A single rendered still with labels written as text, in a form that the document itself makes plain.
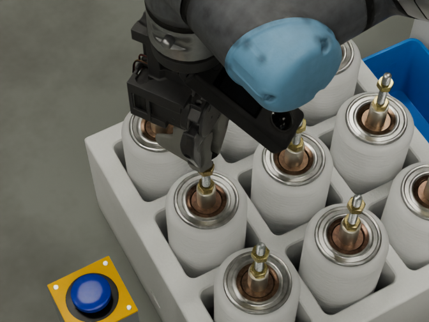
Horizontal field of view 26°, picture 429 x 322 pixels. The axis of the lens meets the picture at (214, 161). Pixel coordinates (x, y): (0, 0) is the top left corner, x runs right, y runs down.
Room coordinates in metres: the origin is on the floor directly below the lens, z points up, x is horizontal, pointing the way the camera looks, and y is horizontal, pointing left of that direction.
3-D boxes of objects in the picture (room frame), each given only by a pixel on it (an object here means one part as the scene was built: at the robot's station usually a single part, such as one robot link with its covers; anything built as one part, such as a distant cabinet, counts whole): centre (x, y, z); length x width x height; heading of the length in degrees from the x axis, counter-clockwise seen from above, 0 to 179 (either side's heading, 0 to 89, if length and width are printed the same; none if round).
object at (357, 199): (0.48, -0.15, 0.30); 0.01 x 0.01 x 0.08
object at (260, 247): (0.43, -0.05, 0.30); 0.01 x 0.01 x 0.08
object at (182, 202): (0.53, 0.01, 0.25); 0.08 x 0.08 x 0.01
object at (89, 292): (0.38, 0.12, 0.32); 0.04 x 0.04 x 0.02
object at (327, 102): (0.75, -0.14, 0.16); 0.10 x 0.10 x 0.18
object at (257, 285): (0.43, -0.05, 0.26); 0.02 x 0.02 x 0.03
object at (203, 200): (0.53, 0.01, 0.26); 0.02 x 0.02 x 0.03
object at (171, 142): (0.52, 0.03, 0.38); 0.06 x 0.03 x 0.09; 63
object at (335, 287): (0.48, -0.15, 0.16); 0.10 x 0.10 x 0.18
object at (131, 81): (0.54, 0.03, 0.48); 0.09 x 0.08 x 0.12; 63
